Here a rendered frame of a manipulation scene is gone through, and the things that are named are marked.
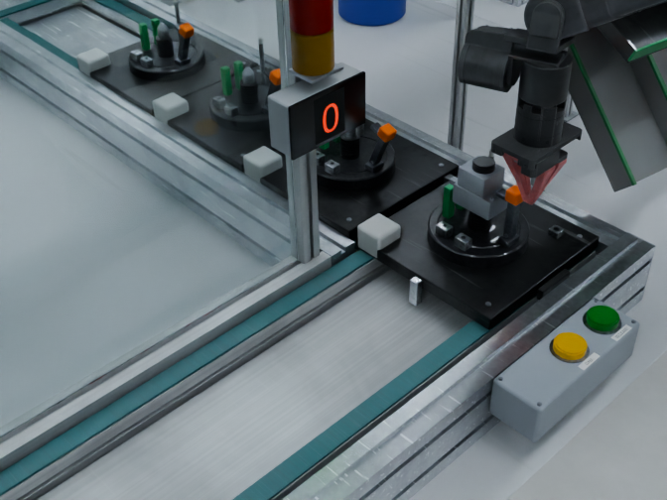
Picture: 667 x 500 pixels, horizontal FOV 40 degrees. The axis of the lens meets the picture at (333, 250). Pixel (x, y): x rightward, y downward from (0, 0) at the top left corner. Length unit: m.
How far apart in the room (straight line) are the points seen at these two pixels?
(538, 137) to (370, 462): 0.43
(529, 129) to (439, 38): 0.98
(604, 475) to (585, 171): 0.66
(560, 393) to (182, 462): 0.44
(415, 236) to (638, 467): 0.42
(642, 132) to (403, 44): 0.75
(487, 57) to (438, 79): 0.81
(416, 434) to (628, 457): 0.29
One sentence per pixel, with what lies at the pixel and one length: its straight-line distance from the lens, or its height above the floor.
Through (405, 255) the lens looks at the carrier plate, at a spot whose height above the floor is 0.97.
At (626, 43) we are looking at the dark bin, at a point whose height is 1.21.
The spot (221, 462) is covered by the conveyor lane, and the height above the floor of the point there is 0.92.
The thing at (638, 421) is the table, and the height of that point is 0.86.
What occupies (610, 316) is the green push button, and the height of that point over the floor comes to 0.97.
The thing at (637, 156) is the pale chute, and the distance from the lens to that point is 1.43.
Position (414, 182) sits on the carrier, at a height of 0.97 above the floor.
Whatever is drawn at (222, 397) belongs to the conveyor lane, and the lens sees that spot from 1.15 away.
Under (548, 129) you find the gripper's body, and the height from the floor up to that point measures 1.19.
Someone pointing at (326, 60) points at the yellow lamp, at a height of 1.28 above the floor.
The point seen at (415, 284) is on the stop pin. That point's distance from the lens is 1.22.
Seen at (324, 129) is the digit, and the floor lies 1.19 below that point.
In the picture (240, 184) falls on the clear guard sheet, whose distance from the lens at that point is 1.12.
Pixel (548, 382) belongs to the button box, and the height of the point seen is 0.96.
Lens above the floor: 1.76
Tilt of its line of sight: 39 degrees down
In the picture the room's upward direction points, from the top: 2 degrees counter-clockwise
